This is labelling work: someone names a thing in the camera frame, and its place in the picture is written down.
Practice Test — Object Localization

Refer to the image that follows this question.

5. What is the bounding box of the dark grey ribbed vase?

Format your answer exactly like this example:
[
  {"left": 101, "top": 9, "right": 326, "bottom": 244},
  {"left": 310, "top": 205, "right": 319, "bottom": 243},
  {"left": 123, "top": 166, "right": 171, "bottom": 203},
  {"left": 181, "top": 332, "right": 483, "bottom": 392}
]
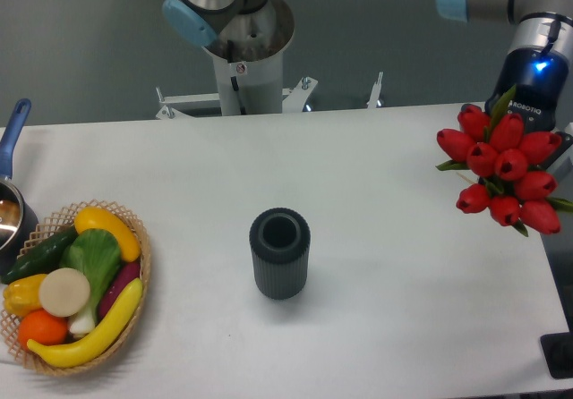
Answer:
[{"left": 249, "top": 208, "right": 311, "bottom": 300}]

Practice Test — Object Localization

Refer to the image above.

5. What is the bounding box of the blue handled saucepan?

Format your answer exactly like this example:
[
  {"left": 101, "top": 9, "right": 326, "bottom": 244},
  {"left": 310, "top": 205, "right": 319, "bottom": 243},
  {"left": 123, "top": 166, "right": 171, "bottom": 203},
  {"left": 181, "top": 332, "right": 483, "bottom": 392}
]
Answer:
[{"left": 1, "top": 98, "right": 38, "bottom": 274}]

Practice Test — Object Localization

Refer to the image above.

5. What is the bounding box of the orange fruit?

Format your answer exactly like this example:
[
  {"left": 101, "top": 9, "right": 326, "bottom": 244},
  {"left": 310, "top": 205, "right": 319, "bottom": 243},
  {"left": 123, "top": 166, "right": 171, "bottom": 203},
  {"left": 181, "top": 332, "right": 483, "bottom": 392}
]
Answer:
[{"left": 18, "top": 310, "right": 68, "bottom": 349}]

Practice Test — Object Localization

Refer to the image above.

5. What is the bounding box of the black device at table edge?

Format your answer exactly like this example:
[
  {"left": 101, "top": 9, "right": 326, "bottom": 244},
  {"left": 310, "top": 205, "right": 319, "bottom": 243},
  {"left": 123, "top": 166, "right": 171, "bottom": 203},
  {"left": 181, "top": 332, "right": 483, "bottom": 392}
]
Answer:
[{"left": 540, "top": 332, "right": 572, "bottom": 379}]

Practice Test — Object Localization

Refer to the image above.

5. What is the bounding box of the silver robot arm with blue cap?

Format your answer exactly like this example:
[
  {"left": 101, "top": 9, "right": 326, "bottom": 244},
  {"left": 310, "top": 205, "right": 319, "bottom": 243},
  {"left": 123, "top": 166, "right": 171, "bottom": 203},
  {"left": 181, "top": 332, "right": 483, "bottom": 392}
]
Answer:
[{"left": 162, "top": 0, "right": 277, "bottom": 47}]

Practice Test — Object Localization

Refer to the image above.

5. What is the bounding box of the green cucumber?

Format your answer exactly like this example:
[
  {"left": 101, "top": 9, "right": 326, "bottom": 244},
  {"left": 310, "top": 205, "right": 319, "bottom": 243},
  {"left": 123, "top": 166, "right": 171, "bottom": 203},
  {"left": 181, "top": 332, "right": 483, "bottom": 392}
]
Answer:
[{"left": 1, "top": 226, "right": 78, "bottom": 284}]

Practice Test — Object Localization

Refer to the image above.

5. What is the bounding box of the woven wicker basket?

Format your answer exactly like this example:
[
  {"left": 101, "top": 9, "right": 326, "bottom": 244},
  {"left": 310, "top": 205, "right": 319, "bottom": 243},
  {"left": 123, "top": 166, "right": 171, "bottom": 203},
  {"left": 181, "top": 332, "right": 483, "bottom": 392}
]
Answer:
[{"left": 1, "top": 199, "right": 151, "bottom": 377}]

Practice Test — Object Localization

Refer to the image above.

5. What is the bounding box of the silver second robot arm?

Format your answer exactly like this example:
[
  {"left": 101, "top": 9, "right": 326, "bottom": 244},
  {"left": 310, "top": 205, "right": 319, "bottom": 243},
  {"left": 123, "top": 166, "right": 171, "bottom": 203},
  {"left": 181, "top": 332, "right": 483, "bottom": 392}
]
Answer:
[{"left": 435, "top": 0, "right": 572, "bottom": 132}]

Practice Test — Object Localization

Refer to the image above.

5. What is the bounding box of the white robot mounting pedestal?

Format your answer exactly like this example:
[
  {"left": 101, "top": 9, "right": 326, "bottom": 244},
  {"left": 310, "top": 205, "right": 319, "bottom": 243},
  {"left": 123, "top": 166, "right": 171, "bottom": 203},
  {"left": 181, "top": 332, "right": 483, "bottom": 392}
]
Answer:
[{"left": 155, "top": 0, "right": 385, "bottom": 121}]

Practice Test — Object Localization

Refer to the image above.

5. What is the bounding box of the green bok choy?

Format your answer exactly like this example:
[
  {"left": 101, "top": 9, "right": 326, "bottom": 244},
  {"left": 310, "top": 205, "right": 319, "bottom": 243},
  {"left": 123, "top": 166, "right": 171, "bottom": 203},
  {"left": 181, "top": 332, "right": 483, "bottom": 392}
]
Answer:
[{"left": 59, "top": 229, "right": 121, "bottom": 339}]

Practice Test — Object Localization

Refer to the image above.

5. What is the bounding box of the yellow bell pepper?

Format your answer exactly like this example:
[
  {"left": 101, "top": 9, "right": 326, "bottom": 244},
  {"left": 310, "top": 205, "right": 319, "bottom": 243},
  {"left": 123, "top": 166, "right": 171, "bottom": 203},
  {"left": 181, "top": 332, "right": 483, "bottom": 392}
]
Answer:
[{"left": 3, "top": 274, "right": 47, "bottom": 318}]

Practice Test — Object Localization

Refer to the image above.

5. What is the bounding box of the yellow banana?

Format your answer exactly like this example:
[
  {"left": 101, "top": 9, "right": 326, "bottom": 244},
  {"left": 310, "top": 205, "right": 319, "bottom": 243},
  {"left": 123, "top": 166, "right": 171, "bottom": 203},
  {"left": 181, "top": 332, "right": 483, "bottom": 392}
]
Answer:
[{"left": 27, "top": 278, "right": 143, "bottom": 369}]

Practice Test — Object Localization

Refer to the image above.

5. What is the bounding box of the red tulip bouquet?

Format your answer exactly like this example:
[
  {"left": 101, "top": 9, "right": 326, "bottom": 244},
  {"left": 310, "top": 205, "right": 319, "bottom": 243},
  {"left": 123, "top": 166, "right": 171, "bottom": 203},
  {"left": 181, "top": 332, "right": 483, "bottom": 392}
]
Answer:
[{"left": 436, "top": 87, "right": 572, "bottom": 236}]

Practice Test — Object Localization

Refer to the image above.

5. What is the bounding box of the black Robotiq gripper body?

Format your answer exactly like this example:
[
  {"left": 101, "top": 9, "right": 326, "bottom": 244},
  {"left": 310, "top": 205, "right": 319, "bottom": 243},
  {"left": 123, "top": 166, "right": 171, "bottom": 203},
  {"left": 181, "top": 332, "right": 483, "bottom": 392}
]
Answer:
[{"left": 485, "top": 48, "right": 569, "bottom": 132}]

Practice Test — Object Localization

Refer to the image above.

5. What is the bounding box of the purple eggplant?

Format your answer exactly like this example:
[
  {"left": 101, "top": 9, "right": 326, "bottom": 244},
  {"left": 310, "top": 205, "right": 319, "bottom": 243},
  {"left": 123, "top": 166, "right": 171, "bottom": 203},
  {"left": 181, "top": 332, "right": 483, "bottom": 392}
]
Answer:
[{"left": 98, "top": 260, "right": 141, "bottom": 320}]

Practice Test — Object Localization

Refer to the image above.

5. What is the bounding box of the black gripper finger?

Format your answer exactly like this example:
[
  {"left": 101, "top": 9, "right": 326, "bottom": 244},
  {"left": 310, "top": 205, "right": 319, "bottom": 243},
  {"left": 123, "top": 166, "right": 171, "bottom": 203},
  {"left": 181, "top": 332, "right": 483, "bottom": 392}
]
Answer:
[{"left": 540, "top": 131, "right": 572, "bottom": 170}]

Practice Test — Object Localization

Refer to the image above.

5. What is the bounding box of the beige round disc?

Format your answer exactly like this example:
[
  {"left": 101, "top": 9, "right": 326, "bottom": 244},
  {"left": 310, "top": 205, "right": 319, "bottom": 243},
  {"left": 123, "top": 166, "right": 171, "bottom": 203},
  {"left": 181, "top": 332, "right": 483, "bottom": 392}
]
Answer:
[{"left": 38, "top": 267, "right": 90, "bottom": 318}]

